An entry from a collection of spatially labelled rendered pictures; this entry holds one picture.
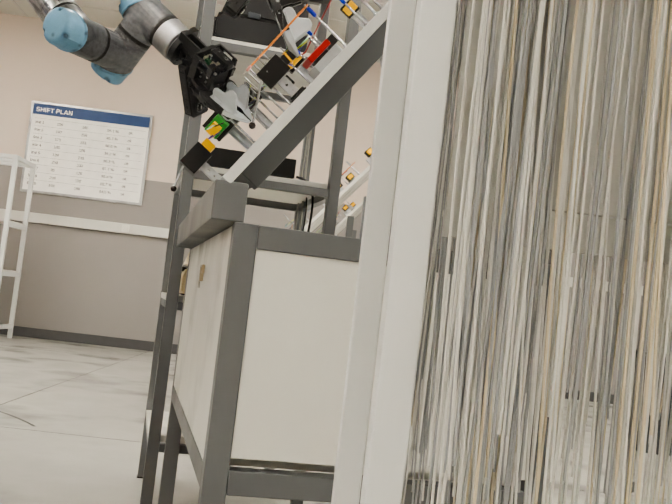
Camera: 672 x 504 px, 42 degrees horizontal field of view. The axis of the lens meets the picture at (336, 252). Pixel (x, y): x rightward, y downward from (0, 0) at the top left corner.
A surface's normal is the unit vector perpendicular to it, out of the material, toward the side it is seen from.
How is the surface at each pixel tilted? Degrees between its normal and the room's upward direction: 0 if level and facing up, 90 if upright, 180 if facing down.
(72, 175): 90
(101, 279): 90
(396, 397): 90
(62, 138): 90
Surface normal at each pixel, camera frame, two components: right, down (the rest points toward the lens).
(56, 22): -0.46, -0.11
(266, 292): 0.22, -0.04
